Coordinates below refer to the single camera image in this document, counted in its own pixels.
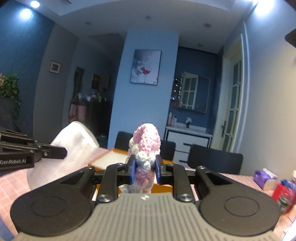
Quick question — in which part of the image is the white sink cabinet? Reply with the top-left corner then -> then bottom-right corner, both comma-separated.
164,126 -> 213,167

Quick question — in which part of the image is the purple tissue pack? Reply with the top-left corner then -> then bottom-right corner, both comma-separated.
253,168 -> 278,191

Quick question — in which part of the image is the wall mirror cabinet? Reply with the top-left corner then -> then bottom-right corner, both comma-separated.
171,72 -> 211,113

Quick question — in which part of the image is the right black chair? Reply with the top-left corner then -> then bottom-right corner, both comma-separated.
159,139 -> 244,175

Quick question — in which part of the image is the wine glass wall painting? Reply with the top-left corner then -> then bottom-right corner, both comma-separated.
129,49 -> 162,86

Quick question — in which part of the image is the red box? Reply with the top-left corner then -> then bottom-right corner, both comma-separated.
272,184 -> 295,214

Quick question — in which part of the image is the black chair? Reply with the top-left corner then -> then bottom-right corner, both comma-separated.
159,139 -> 244,175
114,131 -> 133,151

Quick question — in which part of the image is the small framed picture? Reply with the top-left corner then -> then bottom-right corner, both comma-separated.
49,61 -> 61,74

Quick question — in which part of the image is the dark cluttered shelf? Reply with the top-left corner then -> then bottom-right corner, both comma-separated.
68,67 -> 112,146

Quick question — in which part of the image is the pink white crochet item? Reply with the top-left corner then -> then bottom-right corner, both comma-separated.
121,123 -> 161,193

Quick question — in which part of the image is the orange cardboard box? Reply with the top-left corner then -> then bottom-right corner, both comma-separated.
87,148 -> 195,195

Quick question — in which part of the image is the white cloth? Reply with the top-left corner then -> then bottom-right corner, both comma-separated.
27,121 -> 99,190

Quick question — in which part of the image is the left black chair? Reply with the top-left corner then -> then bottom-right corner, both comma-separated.
114,131 -> 133,151

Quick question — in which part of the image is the white glass-panel door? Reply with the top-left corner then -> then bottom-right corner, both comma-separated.
211,34 -> 245,152

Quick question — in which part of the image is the green potted plant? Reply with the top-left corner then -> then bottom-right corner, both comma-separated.
1,74 -> 21,132

